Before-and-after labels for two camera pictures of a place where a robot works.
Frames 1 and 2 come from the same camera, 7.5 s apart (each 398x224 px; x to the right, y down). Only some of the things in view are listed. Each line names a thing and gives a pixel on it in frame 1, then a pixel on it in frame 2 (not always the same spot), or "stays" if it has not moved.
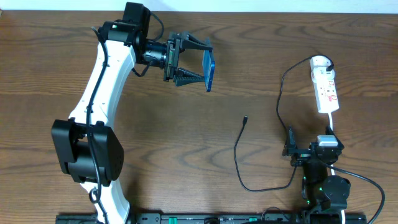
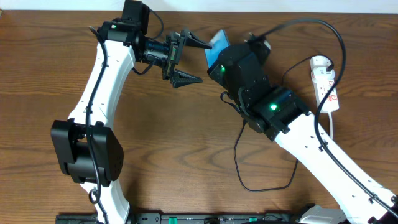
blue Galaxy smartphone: x=208 y=62 -> x=219 y=41
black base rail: x=221 y=218 stays
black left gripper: x=171 y=56 stays
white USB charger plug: x=318 y=66 stays
